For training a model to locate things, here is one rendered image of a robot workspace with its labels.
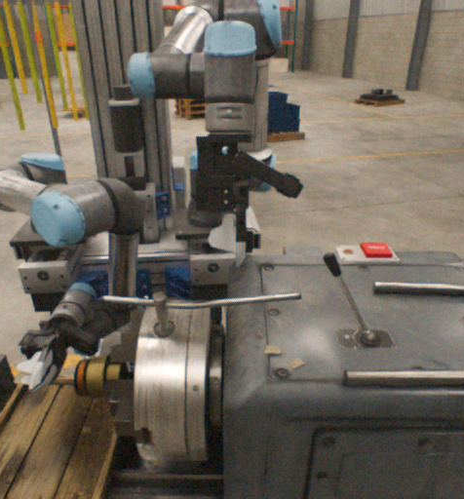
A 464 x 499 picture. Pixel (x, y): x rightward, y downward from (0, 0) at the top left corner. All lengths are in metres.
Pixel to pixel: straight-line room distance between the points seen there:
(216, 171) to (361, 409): 0.41
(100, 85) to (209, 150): 0.83
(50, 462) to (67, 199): 0.57
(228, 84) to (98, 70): 0.84
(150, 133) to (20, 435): 0.94
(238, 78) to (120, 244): 0.57
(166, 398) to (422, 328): 0.46
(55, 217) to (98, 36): 0.68
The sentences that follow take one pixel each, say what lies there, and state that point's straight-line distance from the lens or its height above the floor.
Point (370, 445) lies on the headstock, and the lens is 0.74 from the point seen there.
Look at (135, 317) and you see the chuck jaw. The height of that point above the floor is 1.19.
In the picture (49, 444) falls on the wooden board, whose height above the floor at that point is 0.89.
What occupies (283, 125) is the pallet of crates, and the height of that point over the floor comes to 0.25.
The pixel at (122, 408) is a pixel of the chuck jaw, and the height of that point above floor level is 1.10.
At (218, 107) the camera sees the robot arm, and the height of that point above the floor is 1.61.
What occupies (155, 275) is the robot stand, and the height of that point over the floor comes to 1.00.
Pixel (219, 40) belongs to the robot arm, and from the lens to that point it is 0.65.
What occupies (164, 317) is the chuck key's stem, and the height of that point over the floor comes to 1.27.
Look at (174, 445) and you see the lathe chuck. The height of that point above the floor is 1.07.
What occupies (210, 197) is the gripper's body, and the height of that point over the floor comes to 1.48.
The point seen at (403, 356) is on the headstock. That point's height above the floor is 1.26.
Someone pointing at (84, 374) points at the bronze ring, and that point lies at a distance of 0.91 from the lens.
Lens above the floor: 1.70
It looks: 28 degrees down
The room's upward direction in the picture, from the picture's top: straight up
